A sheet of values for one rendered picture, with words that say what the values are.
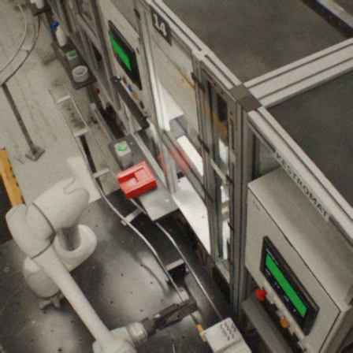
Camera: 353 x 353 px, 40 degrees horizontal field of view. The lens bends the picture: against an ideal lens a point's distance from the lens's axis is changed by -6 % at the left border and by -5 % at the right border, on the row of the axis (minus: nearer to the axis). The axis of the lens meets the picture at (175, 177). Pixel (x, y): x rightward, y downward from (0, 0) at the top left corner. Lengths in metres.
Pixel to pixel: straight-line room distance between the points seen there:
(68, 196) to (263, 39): 0.86
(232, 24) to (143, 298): 1.42
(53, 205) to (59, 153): 2.19
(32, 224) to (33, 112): 2.65
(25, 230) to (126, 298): 0.82
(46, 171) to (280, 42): 2.75
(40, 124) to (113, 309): 2.18
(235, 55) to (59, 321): 1.59
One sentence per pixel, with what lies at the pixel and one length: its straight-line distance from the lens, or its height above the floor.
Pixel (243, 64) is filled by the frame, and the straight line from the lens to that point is 1.32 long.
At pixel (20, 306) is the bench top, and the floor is 0.68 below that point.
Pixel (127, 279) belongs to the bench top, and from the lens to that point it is 2.47.
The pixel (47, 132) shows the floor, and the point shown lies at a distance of 4.13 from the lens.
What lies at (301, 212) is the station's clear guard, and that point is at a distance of 1.20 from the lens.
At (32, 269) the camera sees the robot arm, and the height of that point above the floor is 0.95.
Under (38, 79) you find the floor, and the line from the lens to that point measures 4.65.
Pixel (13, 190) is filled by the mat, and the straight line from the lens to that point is 3.85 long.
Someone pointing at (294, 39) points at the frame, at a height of 2.01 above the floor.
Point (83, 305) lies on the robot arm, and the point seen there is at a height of 1.26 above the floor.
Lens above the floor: 2.87
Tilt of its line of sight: 53 degrees down
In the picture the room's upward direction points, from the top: 9 degrees counter-clockwise
